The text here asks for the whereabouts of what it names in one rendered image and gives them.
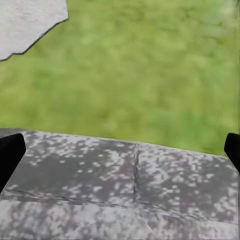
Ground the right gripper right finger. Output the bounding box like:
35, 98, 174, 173
224, 133, 240, 173

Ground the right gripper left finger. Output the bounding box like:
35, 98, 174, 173
0, 133, 26, 193

